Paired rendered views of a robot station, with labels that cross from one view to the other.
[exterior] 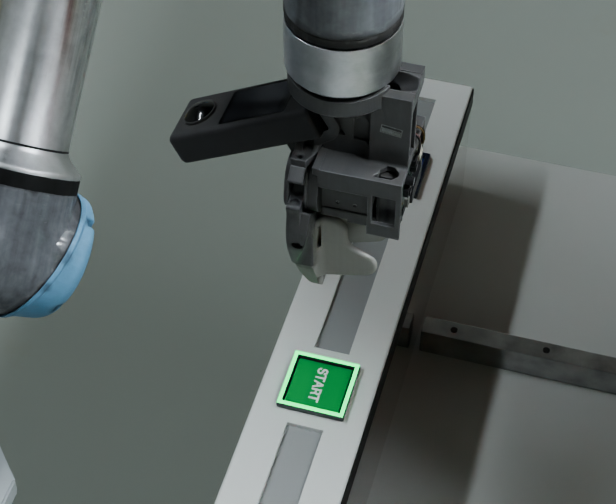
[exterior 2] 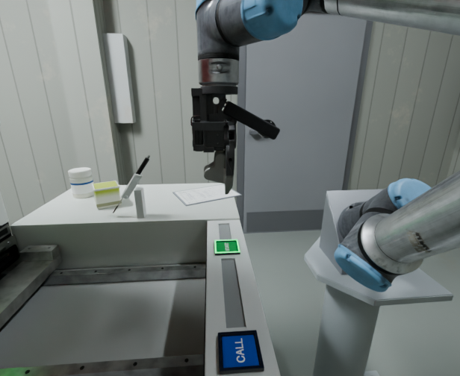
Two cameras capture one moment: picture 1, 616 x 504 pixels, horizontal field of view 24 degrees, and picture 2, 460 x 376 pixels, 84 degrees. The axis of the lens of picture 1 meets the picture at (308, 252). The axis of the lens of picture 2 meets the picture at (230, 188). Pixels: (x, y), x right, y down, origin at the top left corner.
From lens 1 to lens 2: 1.37 m
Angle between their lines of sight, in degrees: 111
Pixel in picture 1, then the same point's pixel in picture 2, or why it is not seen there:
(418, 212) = (213, 327)
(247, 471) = (236, 228)
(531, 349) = (143, 362)
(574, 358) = (119, 363)
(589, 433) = (117, 348)
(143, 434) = not seen: outside the picture
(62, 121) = (382, 227)
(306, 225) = not seen: hidden behind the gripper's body
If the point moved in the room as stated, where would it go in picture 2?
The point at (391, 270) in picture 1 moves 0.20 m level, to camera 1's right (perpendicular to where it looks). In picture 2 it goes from (216, 291) to (90, 323)
